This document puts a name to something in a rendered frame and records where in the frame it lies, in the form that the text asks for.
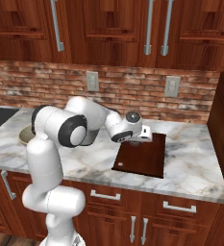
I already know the wooden base cupboard door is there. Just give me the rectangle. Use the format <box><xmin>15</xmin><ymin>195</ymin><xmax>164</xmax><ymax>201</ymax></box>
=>
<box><xmin>137</xmin><ymin>212</ymin><xmax>215</xmax><ymax>246</ymax></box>
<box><xmin>0</xmin><ymin>169</ymin><xmax>54</xmax><ymax>242</ymax></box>
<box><xmin>74</xmin><ymin>205</ymin><xmax>140</xmax><ymax>246</ymax></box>

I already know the silver drawer handle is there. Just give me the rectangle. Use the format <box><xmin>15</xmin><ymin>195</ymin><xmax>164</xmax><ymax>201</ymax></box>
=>
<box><xmin>162</xmin><ymin>200</ymin><xmax>198</xmax><ymax>214</ymax></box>
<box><xmin>89</xmin><ymin>188</ymin><xmax>122</xmax><ymax>202</ymax></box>

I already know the wooden wall cupboard door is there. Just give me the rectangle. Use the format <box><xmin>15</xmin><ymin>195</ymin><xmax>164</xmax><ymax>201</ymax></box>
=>
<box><xmin>156</xmin><ymin>0</ymin><xmax>224</xmax><ymax>73</ymax></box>
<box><xmin>0</xmin><ymin>0</ymin><xmax>72</xmax><ymax>64</ymax></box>
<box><xmin>65</xmin><ymin>0</ymin><xmax>158</xmax><ymax>68</ymax></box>

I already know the dark brown square tray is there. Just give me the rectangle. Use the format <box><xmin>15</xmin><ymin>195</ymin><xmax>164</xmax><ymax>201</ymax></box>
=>
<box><xmin>112</xmin><ymin>133</ymin><xmax>167</xmax><ymax>180</ymax></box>

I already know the grey wall socket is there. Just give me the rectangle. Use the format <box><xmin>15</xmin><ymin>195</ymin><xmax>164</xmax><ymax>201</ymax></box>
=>
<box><xmin>86</xmin><ymin>70</ymin><xmax>100</xmax><ymax>92</ymax></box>
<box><xmin>163</xmin><ymin>75</ymin><xmax>182</xmax><ymax>98</ymax></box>

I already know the short silver cupboard handle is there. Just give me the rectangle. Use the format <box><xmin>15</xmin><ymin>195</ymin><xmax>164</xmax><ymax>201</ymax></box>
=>
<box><xmin>129</xmin><ymin>215</ymin><xmax>137</xmax><ymax>244</ymax></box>
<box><xmin>0</xmin><ymin>169</ymin><xmax>17</xmax><ymax>201</ymax></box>
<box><xmin>140</xmin><ymin>217</ymin><xmax>149</xmax><ymax>246</ymax></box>

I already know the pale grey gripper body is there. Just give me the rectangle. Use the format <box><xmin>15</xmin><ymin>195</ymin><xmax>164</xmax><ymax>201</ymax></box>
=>
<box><xmin>128</xmin><ymin>138</ymin><xmax>142</xmax><ymax>147</ymax></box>

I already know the long silver cupboard handle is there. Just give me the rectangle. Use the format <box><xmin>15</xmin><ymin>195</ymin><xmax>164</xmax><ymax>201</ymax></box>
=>
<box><xmin>160</xmin><ymin>0</ymin><xmax>175</xmax><ymax>57</ymax></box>
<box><xmin>143</xmin><ymin>0</ymin><xmax>156</xmax><ymax>56</ymax></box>
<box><xmin>49</xmin><ymin>0</ymin><xmax>65</xmax><ymax>53</ymax></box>

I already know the olive green bowl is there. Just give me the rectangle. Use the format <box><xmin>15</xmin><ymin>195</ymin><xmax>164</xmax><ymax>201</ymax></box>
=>
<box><xmin>17</xmin><ymin>124</ymin><xmax>37</xmax><ymax>147</ymax></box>

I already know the wooden drawer front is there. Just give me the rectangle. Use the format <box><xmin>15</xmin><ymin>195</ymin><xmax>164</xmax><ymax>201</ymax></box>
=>
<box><xmin>83</xmin><ymin>183</ymin><xmax>142</xmax><ymax>212</ymax></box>
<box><xmin>139</xmin><ymin>191</ymin><xmax>223</xmax><ymax>229</ymax></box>

